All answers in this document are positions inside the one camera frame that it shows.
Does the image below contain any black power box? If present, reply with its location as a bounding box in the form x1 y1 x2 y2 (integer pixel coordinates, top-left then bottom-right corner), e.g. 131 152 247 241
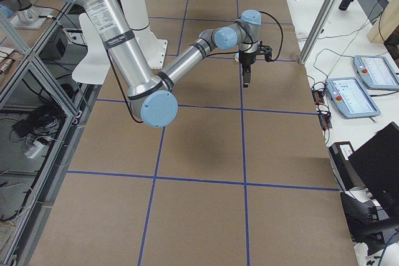
329 141 364 191

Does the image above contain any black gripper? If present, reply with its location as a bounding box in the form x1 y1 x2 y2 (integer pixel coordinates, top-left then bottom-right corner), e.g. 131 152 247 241
239 51 256 88

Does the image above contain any white plastic chair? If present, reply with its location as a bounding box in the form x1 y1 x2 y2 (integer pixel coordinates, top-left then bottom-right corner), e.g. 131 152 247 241
72 13 110 85

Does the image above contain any wooden board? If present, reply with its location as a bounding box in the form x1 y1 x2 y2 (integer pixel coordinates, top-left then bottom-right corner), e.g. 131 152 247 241
367 0 398 44

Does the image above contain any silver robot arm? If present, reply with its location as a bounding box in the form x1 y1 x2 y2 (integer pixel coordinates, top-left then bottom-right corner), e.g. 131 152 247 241
72 0 261 128

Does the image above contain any orange black circuit board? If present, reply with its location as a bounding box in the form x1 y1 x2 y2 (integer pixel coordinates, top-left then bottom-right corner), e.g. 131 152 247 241
312 90 325 105

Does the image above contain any black camera cable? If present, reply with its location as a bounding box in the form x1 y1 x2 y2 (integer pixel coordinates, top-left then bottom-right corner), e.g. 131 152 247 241
243 11 284 62

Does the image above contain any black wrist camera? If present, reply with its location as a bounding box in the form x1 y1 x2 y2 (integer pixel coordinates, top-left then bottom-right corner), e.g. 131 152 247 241
256 41 272 62

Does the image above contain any aluminium frame post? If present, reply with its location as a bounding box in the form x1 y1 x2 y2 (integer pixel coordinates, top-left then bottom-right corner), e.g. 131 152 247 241
297 0 336 65

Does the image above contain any black monitor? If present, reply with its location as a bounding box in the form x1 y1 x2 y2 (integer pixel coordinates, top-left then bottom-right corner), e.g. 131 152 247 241
349 122 398 217

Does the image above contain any far blue teach pendant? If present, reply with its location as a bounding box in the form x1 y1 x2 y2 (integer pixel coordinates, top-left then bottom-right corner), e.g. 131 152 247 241
353 55 398 91

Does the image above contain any blue teach pendant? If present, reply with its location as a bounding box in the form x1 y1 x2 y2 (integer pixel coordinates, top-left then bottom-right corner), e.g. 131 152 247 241
353 55 398 91
325 77 381 119

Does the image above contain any near blue teach pendant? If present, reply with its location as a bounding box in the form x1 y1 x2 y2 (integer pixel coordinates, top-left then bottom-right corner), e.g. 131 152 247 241
325 77 381 119

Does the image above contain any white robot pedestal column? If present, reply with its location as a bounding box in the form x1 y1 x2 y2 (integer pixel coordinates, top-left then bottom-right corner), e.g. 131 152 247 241
120 0 168 69

